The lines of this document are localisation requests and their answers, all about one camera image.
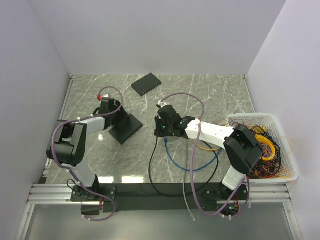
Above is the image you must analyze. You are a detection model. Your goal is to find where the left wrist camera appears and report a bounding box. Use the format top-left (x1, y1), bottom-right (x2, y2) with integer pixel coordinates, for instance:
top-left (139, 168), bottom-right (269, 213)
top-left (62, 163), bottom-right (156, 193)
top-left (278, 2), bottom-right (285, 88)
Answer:
top-left (97, 93), bottom-right (116, 115)

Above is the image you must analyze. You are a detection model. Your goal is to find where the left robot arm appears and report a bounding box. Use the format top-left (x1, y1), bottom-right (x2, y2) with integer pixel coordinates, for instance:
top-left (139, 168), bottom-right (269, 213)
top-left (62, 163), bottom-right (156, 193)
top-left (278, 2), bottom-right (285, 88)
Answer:
top-left (46, 97), bottom-right (129, 201)

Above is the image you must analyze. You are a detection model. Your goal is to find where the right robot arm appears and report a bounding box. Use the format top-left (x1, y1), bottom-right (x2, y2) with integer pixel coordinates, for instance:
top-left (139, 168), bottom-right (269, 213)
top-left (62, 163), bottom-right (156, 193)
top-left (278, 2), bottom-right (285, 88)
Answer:
top-left (154, 104), bottom-right (263, 200)

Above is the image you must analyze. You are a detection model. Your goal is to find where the blue ethernet cable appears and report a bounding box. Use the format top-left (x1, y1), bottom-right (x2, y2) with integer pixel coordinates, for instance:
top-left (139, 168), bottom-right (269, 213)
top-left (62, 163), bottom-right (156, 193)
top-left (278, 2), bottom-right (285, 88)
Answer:
top-left (164, 138), bottom-right (223, 172)

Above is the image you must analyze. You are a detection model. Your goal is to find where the red thin wire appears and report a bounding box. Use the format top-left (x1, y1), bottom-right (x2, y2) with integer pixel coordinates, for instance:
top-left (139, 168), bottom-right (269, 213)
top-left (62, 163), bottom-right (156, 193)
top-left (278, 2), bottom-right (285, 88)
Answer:
top-left (213, 112), bottom-right (232, 126)

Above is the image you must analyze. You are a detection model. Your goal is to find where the aluminium rail frame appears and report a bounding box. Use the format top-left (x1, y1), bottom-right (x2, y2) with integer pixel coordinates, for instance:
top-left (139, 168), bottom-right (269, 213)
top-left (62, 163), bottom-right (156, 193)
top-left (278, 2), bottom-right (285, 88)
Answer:
top-left (16, 74), bottom-right (302, 240)

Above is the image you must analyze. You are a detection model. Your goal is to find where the black ethernet cable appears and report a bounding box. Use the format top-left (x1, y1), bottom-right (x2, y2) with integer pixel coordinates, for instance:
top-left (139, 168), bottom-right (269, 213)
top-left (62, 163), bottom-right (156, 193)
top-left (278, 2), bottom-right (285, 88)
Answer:
top-left (148, 136), bottom-right (220, 197)

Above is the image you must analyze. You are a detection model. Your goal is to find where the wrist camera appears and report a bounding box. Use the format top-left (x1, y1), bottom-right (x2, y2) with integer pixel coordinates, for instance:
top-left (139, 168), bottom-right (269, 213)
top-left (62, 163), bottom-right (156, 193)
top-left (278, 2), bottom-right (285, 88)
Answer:
top-left (97, 93), bottom-right (116, 115)
top-left (157, 101), bottom-right (181, 123)

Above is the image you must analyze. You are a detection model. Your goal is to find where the dark network switch far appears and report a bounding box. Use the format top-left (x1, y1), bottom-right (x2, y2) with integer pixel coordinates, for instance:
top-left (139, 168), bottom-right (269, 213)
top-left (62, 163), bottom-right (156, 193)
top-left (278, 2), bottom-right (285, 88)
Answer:
top-left (131, 73), bottom-right (162, 97)

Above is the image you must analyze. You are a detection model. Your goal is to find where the tangled wire bundle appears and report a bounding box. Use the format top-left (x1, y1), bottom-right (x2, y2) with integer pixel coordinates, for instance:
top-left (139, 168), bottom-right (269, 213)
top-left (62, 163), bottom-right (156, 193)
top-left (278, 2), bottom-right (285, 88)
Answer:
top-left (229, 118), bottom-right (292, 180)

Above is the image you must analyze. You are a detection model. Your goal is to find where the yellow ethernet cable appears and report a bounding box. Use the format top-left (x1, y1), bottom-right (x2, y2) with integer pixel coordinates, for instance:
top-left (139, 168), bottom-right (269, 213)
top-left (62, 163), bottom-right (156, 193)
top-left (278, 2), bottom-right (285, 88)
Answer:
top-left (196, 141), bottom-right (222, 152)

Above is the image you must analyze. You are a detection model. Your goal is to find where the grey ethernet cable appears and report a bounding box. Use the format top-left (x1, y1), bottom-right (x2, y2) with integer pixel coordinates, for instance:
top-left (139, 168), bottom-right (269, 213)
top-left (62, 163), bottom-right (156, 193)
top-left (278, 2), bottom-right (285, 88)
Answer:
top-left (183, 140), bottom-right (196, 222)

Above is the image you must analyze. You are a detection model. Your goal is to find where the black network switch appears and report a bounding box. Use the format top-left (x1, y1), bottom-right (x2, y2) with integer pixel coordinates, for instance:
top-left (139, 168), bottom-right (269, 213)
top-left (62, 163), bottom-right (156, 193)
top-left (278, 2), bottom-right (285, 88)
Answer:
top-left (108, 113), bottom-right (143, 145)

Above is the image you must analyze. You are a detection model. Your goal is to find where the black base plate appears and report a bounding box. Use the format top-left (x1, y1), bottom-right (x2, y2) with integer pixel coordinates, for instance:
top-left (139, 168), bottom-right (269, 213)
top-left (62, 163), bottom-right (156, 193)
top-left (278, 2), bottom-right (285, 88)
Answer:
top-left (70, 182), bottom-right (249, 216)

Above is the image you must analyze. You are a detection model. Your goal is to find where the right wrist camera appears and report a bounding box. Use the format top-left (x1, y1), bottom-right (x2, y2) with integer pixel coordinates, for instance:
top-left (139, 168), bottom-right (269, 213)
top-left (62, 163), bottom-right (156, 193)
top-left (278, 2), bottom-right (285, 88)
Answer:
top-left (157, 101), bottom-right (181, 123)

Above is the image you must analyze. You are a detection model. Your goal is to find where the white plastic basket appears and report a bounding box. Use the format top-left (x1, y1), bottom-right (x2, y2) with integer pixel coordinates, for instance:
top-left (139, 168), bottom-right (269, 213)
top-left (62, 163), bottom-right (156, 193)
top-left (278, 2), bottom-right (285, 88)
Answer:
top-left (226, 113), bottom-right (299, 184)

